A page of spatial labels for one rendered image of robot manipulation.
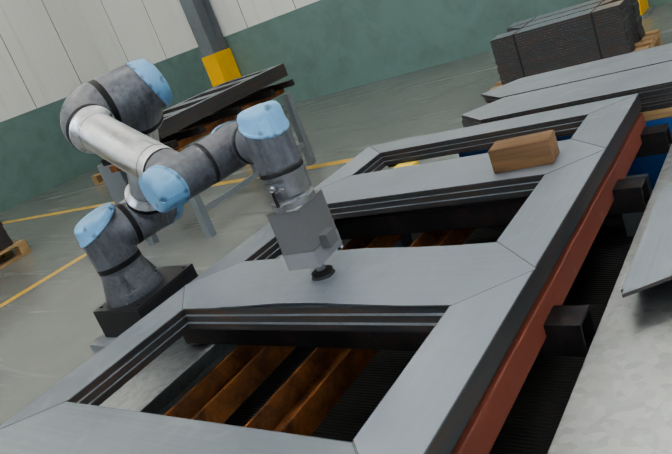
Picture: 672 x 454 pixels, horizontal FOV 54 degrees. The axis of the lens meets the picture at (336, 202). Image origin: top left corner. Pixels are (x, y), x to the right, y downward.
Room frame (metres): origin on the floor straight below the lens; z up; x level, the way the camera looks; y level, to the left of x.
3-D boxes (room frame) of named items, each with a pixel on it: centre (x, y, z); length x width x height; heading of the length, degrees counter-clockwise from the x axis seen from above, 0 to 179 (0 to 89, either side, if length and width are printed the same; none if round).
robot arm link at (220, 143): (1.13, 0.13, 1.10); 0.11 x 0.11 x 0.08; 32
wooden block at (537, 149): (1.24, -0.38, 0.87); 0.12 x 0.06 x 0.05; 55
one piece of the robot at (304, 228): (1.05, 0.06, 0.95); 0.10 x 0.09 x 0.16; 56
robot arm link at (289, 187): (1.05, 0.07, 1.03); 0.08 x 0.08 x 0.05
